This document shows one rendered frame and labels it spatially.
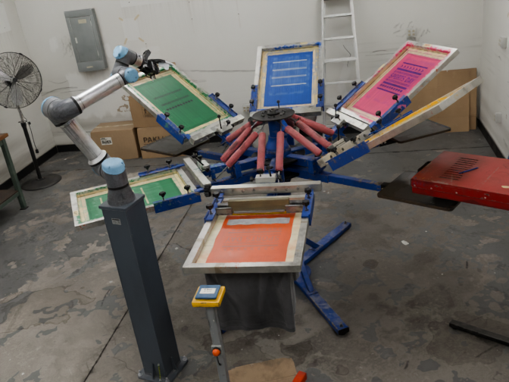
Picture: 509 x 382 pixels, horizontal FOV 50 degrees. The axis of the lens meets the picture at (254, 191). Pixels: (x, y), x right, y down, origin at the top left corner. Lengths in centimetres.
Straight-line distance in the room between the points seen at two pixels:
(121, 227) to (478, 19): 519
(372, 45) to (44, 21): 426
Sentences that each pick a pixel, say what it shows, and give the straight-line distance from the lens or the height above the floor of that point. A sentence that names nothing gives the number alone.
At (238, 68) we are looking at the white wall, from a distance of 722.
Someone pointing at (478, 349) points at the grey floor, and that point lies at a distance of 370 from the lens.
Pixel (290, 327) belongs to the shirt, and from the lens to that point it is 294.
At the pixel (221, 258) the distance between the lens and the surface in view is 282.
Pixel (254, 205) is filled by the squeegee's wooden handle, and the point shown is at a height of 103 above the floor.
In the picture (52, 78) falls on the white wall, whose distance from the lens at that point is 818.
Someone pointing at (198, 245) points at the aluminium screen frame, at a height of 99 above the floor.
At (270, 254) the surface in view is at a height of 95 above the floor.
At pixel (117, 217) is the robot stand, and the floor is 113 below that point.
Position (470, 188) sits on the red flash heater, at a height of 110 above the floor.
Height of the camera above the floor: 238
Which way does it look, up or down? 24 degrees down
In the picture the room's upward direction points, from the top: 8 degrees counter-clockwise
